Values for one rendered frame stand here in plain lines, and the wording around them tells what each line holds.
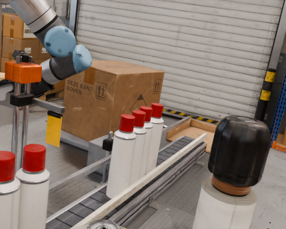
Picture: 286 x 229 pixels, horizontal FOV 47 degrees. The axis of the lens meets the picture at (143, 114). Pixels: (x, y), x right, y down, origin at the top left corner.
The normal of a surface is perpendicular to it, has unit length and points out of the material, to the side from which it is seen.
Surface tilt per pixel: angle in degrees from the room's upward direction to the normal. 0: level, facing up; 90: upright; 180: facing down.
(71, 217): 0
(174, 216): 0
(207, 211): 87
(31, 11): 101
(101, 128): 90
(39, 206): 90
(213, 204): 92
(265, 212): 0
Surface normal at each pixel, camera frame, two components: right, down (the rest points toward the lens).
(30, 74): 0.87, 0.25
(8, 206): 0.68, 0.29
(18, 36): -0.32, 0.22
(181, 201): 0.15, -0.95
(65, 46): 0.38, 0.33
